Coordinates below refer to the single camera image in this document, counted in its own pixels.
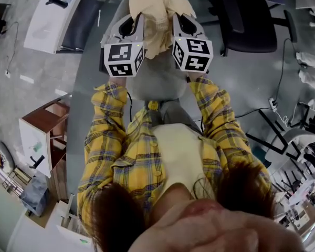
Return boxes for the gray trousers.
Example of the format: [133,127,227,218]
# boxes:
[150,98,203,137]

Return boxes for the gray shell chair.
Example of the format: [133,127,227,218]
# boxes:
[264,128,315,169]

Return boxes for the white sink table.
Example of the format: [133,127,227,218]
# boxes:
[23,0,88,55]

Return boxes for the person's right forearm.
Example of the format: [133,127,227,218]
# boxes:
[184,71,250,153]

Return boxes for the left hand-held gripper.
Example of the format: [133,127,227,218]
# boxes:
[100,12,148,78]

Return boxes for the cream inner top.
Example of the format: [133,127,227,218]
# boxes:
[151,123,219,202]

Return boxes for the person's left forearm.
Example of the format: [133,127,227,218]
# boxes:
[90,75,130,153]

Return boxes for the brown white wooden cabinet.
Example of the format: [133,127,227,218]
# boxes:
[18,98,71,202]

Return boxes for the black floor cable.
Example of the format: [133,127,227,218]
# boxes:
[274,36,298,102]

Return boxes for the small yellow tag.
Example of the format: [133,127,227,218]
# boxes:
[146,100,160,112]

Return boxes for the person's face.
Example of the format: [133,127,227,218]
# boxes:
[130,182,307,252]

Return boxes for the blue gray bin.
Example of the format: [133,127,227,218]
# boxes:
[20,175,50,218]

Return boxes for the cream knit clothes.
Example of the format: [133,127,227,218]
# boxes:
[128,0,197,60]

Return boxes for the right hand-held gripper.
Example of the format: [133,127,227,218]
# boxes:
[171,13,214,73]

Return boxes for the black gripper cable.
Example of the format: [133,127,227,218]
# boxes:
[184,73,205,134]
[127,91,134,123]

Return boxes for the floor cable with plug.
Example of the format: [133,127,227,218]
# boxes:
[4,21,20,79]

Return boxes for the white power strip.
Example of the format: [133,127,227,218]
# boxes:
[268,97,279,113]

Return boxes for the white carved stool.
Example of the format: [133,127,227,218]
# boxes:
[296,50,315,91]

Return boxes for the black mesh office chair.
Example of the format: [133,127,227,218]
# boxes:
[198,0,299,58]

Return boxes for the round white floor device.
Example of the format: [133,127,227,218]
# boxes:
[0,140,16,175]

